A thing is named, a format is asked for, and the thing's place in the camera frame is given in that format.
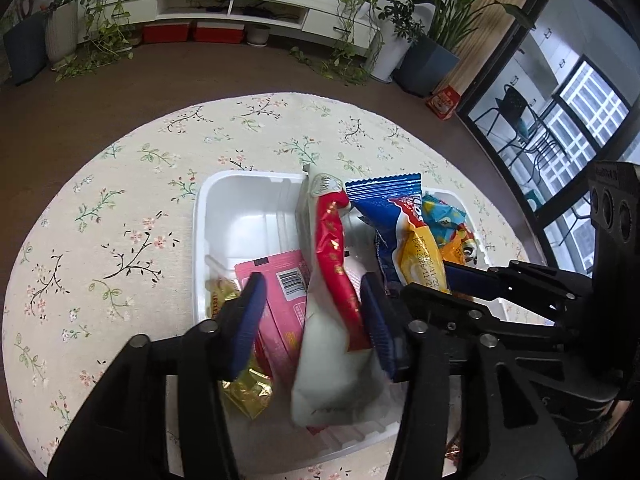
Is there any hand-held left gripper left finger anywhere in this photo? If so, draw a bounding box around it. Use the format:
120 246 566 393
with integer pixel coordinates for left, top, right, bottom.
47 272 268 480

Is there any blue orange cartoon snack packet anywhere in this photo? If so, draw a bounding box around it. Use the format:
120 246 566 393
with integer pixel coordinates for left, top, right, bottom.
422 192 493 266

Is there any trailing green plant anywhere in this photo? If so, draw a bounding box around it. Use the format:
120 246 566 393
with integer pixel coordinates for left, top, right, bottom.
290 0 426 86

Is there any floral tablecloth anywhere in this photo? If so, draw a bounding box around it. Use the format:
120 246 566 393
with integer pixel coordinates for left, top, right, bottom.
0 91 556 480

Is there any hot pink snack packet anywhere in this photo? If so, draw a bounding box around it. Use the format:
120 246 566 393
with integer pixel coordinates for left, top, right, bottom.
235 250 321 391

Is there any red paper bag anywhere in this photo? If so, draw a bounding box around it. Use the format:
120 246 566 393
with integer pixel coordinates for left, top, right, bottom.
426 85 462 120

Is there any white low cabinet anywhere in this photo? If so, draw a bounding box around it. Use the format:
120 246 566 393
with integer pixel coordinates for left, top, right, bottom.
132 0 383 57

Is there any trailing ivy plant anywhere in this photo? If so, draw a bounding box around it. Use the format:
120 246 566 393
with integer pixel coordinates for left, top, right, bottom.
47 0 138 83

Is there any white tall planter pot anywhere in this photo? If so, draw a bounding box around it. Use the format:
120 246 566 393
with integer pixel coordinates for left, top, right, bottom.
369 35 409 82

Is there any white plastic tray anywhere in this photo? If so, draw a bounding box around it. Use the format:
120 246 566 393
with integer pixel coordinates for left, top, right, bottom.
191 170 516 462

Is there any white ribbed planter pot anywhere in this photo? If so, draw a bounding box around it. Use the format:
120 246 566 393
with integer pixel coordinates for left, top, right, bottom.
45 2 79 63

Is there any black metal chair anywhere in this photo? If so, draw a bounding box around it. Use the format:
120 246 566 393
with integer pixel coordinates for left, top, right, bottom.
474 84 563 171

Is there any blue snack packet yellow picture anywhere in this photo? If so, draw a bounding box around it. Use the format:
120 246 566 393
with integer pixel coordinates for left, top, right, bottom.
345 174 452 297

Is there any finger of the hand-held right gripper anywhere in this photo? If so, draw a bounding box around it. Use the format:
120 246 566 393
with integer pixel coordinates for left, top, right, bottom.
442 261 594 324
402 282 592 342

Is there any dark blue planter pot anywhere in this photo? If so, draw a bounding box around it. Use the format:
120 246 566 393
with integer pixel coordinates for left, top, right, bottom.
394 35 462 99

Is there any dark grey planter pot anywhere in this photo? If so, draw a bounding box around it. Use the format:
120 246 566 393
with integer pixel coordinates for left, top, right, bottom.
2 12 49 87

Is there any gold snack packet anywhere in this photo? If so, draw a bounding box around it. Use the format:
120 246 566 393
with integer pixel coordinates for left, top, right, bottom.
207 277 276 421

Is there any white snack packet red stripe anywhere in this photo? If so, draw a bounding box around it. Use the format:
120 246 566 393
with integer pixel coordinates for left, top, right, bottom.
291 172 401 428

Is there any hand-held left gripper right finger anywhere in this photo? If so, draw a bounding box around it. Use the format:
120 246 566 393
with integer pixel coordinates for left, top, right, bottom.
360 272 578 480

